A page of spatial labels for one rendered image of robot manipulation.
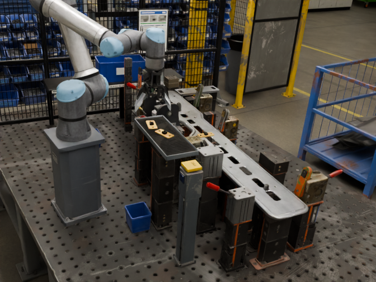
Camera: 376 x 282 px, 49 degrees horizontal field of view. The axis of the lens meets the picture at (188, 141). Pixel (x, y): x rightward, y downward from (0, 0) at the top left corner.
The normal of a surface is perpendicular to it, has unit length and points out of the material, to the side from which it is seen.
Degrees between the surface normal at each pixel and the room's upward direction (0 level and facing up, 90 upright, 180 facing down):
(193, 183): 90
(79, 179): 90
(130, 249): 0
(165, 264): 0
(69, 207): 90
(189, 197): 90
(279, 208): 0
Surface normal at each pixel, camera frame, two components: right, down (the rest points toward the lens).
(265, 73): 0.61, 0.37
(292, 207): 0.06, -0.89
